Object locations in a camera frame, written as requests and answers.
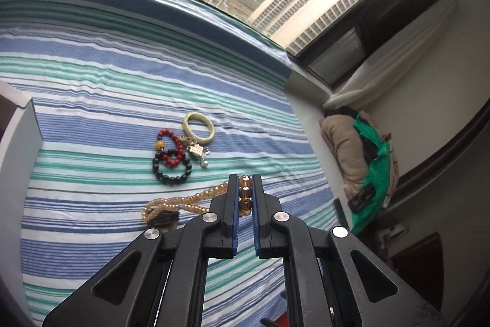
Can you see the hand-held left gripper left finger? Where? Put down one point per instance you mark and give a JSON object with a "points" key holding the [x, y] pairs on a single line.
{"points": [[233, 235]]}

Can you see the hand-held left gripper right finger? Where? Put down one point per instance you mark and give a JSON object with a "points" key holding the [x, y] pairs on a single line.
{"points": [[258, 235]]}

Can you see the white cardboard box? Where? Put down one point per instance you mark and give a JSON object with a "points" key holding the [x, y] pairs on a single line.
{"points": [[23, 143]]}

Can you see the dark brown pendant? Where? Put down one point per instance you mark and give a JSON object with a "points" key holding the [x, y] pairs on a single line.
{"points": [[166, 220]]}

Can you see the small silver charm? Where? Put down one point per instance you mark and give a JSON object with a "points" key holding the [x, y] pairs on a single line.
{"points": [[195, 150]]}

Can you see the pale green jade bangle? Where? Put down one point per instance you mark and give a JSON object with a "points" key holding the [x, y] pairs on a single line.
{"points": [[187, 129]]}

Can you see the beige pillow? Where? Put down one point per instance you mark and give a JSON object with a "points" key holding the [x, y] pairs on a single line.
{"points": [[342, 150]]}

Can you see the green cloth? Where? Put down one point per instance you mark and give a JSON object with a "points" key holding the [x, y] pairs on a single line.
{"points": [[379, 166]]}

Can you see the brown wooden cabinet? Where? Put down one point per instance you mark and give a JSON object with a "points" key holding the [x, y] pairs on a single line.
{"points": [[417, 262]]}

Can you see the blue green striped bedsheet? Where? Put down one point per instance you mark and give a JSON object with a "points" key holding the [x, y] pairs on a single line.
{"points": [[115, 62]]}

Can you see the grey apartment building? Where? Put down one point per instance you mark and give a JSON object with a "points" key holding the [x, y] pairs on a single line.
{"points": [[306, 16]]}

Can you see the white curtain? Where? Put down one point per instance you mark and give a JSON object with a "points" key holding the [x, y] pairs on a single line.
{"points": [[402, 62]]}

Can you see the dark wooden frame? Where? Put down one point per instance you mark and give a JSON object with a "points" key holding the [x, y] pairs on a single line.
{"points": [[448, 154]]}

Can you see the dark window frame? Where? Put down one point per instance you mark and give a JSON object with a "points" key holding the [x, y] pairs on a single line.
{"points": [[382, 16]]}

